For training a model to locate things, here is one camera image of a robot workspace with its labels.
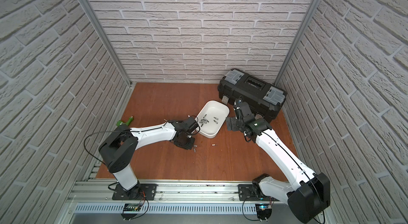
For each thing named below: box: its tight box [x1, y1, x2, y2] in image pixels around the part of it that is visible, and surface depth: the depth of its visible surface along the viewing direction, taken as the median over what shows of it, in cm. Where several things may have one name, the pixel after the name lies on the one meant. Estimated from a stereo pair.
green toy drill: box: [115, 115, 134, 127], surface depth 99 cm
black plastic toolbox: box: [217, 67, 288, 123], surface depth 97 cm
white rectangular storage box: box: [196, 99, 231, 139], surface depth 102 cm
